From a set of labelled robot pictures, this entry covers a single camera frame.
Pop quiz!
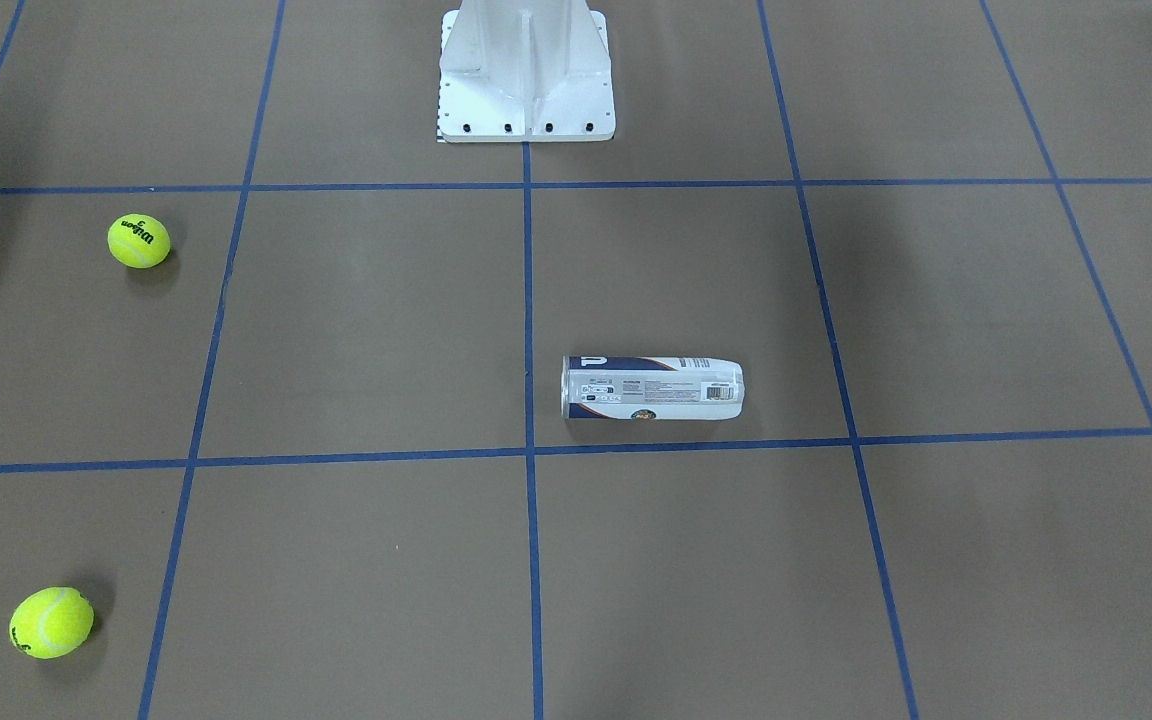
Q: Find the yellow Wilson tennis ball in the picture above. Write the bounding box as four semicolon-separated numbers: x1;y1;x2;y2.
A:
106;214;172;270

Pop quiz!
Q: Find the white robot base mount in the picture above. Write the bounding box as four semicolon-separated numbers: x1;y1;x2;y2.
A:
435;1;617;143

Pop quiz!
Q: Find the clear tennis ball can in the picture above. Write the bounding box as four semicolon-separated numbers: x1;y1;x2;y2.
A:
559;356;746;420

